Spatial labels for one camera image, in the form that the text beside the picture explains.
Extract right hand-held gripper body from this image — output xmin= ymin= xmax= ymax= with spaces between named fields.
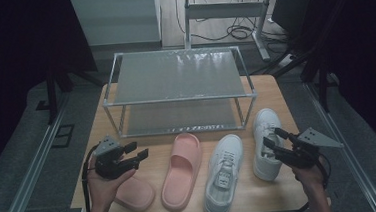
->
xmin=273 ymin=124 xmax=346 ymax=172

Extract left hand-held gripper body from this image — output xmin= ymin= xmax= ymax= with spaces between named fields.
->
xmin=91 ymin=133 xmax=139 ymax=182

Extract white sneaker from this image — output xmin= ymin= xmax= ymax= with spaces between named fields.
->
xmin=197 ymin=132 xmax=249 ymax=212
xmin=248 ymin=106 xmax=287 ymax=183

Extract pink slipper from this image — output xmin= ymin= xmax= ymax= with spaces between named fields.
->
xmin=112 ymin=173 xmax=157 ymax=212
xmin=156 ymin=131 xmax=207 ymax=212

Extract metal two-tier shoe rack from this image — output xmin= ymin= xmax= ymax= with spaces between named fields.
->
xmin=98 ymin=43 xmax=261 ymax=140

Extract person's right hand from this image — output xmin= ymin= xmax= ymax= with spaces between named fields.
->
xmin=290 ymin=158 xmax=327 ymax=193

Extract person's left hand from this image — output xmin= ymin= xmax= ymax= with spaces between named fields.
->
xmin=86 ymin=154 xmax=140 ymax=210

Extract black stand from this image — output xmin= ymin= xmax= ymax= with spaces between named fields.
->
xmin=248 ymin=35 xmax=334 ymax=118
xmin=31 ymin=56 xmax=107 ymax=127

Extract dark curtain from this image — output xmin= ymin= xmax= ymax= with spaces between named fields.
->
xmin=0 ymin=0 xmax=106 ymax=185
xmin=310 ymin=0 xmax=376 ymax=170

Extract black box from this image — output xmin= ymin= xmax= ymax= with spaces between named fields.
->
xmin=270 ymin=0 xmax=317 ymax=40

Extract white cabinet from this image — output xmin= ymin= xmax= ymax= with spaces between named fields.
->
xmin=69 ymin=0 xmax=164 ymax=49

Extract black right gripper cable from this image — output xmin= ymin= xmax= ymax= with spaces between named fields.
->
xmin=273 ymin=152 xmax=336 ymax=212

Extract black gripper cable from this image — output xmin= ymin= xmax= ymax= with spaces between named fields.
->
xmin=273 ymin=152 xmax=336 ymax=212
xmin=78 ymin=143 xmax=105 ymax=212

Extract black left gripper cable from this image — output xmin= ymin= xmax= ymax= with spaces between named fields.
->
xmin=78 ymin=143 xmax=105 ymax=212

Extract metal floor rail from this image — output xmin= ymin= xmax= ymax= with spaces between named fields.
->
xmin=0 ymin=93 xmax=80 ymax=212
xmin=302 ymin=70 xmax=376 ymax=212

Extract black floor cables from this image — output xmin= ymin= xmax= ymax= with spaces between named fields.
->
xmin=174 ymin=0 xmax=291 ymax=52

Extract white desk frame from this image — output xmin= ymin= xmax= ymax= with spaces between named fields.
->
xmin=182 ymin=0 xmax=279 ymax=68

